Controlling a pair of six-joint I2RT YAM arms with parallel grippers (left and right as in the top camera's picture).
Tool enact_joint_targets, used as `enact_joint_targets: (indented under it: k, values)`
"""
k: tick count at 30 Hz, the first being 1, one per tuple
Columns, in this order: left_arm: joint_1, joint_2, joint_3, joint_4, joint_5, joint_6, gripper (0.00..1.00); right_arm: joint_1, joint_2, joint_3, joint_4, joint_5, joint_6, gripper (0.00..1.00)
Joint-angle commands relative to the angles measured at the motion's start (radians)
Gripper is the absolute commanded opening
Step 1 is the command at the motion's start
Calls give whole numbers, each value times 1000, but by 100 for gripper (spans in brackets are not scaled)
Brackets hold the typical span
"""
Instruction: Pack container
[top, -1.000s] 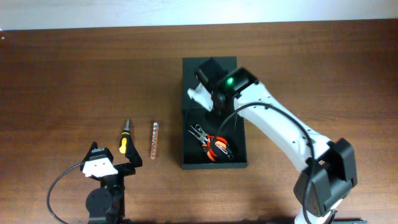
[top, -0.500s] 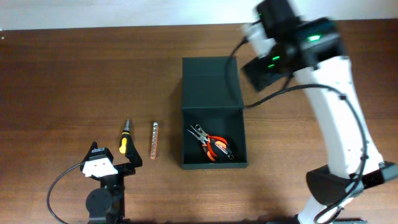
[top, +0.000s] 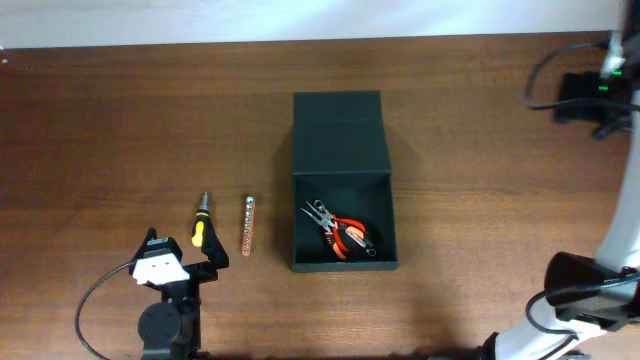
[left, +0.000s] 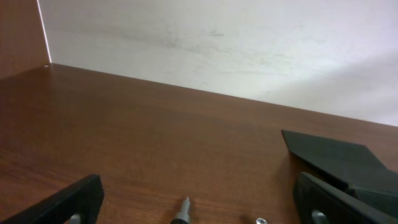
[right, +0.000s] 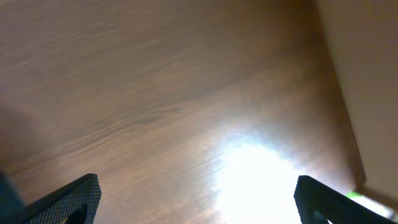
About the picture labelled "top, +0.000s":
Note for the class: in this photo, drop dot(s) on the yellow black screwdriver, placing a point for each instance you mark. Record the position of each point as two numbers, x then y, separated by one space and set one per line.
202 217

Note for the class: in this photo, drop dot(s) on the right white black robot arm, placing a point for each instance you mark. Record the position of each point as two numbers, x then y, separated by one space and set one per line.
588 296

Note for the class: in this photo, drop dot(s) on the black gift box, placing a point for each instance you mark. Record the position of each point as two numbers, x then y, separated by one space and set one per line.
341 167

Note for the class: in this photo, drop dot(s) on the orange black long-nose pliers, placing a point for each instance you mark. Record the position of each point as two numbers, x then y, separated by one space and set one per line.
330 232

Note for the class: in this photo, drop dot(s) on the small red handled pliers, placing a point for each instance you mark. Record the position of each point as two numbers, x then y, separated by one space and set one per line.
353 227

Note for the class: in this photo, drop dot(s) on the orange socket bit rail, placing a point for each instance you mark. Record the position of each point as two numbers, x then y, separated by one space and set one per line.
248 225

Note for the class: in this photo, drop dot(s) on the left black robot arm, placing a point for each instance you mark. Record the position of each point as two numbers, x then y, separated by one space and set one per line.
171 328

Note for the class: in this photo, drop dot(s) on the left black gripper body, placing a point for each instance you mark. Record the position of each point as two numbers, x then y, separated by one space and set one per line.
188 293

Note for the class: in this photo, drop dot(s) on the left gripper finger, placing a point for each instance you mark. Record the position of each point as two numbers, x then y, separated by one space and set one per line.
212 247
146 250

